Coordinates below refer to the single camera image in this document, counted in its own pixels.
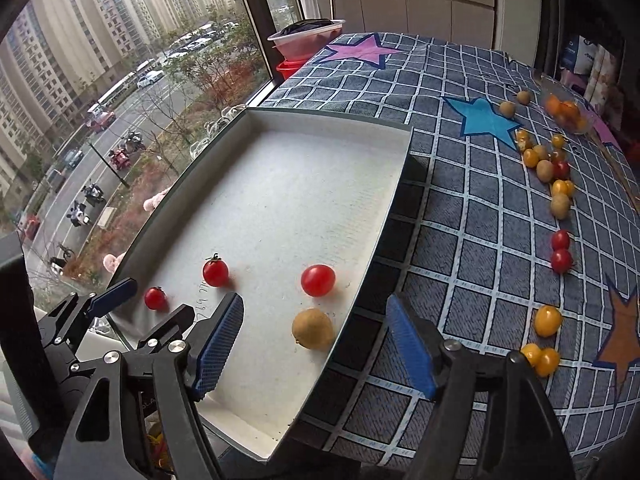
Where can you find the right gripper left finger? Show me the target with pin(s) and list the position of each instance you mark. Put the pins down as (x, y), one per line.
(210, 342)

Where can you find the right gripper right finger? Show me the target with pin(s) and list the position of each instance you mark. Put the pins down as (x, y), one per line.
(417, 341)

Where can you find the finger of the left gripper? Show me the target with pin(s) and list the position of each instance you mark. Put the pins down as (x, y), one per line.
(171, 327)
(112, 298)

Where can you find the large brown longan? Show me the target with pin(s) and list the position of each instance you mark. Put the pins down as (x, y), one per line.
(313, 329)

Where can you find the brown longan front pile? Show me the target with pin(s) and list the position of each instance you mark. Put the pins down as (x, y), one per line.
(559, 206)

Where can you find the brown longan pile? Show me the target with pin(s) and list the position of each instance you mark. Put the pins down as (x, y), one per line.
(544, 171)
(559, 206)
(541, 151)

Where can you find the red cherry tomato pile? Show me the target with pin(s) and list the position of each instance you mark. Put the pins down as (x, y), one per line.
(561, 170)

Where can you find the red cherry tomato tray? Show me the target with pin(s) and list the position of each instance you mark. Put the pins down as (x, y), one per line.
(155, 299)

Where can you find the checkered star tablecloth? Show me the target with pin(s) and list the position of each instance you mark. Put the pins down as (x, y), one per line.
(468, 242)

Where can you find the white tray dark rim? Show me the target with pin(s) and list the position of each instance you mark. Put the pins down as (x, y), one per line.
(276, 191)

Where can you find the orange tomato pile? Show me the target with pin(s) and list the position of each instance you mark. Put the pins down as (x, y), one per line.
(557, 156)

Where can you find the yellow tomato near bowl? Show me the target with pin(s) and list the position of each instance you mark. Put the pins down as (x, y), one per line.
(557, 140)

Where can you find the brown longan by star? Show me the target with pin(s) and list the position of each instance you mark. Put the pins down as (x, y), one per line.
(507, 109)

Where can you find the brown longan near bowl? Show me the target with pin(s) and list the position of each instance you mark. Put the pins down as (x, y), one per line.
(524, 97)

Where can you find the clear glass fruit bowl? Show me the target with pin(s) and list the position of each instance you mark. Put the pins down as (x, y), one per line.
(568, 115)

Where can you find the pink storage bin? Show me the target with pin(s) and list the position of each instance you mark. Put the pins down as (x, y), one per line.
(302, 40)

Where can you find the white cabinet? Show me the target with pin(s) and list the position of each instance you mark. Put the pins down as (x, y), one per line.
(410, 2)

